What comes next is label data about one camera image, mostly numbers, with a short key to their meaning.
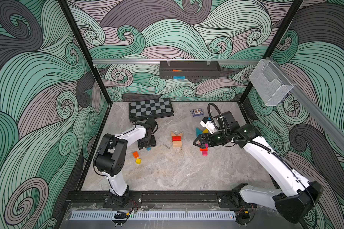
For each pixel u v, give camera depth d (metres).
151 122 0.78
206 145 0.62
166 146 0.94
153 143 0.83
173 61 0.94
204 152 0.92
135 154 0.88
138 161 0.85
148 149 0.92
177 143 0.93
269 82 0.78
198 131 1.00
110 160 0.47
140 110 1.10
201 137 0.62
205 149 0.92
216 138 0.60
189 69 0.95
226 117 0.55
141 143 0.82
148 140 0.79
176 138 0.98
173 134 0.98
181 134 0.98
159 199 0.75
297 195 0.37
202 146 0.62
